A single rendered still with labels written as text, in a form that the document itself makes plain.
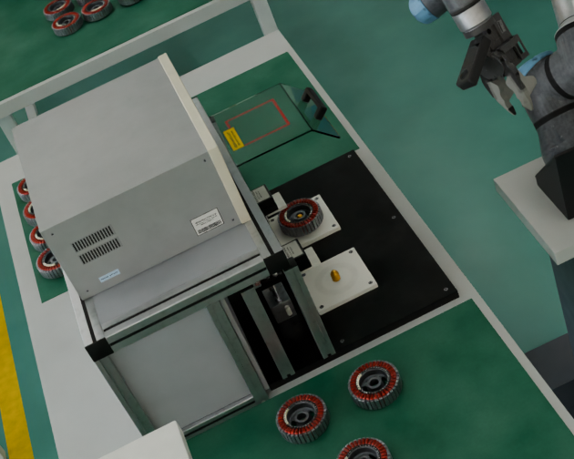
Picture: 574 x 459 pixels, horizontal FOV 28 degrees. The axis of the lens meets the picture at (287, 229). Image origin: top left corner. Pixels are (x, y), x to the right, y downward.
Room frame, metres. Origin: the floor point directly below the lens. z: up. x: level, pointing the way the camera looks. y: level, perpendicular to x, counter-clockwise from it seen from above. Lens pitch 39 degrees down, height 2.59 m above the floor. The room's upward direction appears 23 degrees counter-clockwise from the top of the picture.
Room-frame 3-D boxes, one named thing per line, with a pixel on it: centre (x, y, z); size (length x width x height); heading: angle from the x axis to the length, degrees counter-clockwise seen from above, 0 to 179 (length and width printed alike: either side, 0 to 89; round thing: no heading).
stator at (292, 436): (1.64, 0.13, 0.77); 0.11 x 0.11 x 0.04
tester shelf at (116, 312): (2.08, 0.27, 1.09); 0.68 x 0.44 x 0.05; 4
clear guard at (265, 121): (2.29, -0.03, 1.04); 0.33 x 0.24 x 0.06; 94
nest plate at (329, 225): (2.23, -0.04, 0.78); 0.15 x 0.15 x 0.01; 4
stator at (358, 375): (1.64, -0.04, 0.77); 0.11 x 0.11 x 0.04
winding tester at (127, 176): (2.09, 0.27, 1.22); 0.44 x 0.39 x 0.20; 4
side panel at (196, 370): (1.75, 0.32, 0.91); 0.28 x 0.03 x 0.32; 94
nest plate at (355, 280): (1.98, -0.06, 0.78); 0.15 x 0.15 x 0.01; 4
